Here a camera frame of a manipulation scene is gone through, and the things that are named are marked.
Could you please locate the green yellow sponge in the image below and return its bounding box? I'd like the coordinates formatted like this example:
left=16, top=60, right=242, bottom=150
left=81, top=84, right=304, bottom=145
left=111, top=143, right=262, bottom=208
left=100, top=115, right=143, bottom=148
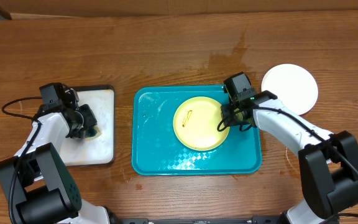
left=83, top=125, right=101, bottom=139

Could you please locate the yellow plate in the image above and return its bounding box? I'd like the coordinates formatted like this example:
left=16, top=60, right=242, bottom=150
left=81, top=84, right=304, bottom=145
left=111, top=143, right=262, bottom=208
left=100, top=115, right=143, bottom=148
left=173, top=96, right=230, bottom=151

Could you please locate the white plate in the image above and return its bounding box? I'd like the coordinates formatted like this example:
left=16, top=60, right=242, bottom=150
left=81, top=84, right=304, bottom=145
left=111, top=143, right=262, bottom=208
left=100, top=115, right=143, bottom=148
left=261, top=63, right=319, bottom=115

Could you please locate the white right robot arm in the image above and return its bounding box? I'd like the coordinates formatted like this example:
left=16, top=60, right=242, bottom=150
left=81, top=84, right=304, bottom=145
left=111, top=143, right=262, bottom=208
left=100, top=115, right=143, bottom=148
left=218, top=88, right=358, bottom=223

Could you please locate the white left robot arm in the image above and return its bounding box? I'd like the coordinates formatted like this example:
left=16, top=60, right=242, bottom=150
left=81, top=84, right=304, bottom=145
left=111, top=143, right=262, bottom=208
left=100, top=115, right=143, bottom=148
left=0, top=102, right=117, bottom=223

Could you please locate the black tray with soapy water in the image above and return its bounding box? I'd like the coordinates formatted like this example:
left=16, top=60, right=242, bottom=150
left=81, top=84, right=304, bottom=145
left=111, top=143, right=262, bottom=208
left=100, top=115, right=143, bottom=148
left=59, top=85, right=115, bottom=166

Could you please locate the teal plastic tray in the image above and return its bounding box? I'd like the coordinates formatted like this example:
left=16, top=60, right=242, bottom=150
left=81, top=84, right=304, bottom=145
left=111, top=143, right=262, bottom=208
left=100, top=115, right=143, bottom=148
left=132, top=85, right=262, bottom=175

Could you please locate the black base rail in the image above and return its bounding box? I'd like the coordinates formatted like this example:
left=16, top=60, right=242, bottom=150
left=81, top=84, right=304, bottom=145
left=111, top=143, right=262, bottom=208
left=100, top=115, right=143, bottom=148
left=105, top=207, right=290, bottom=224

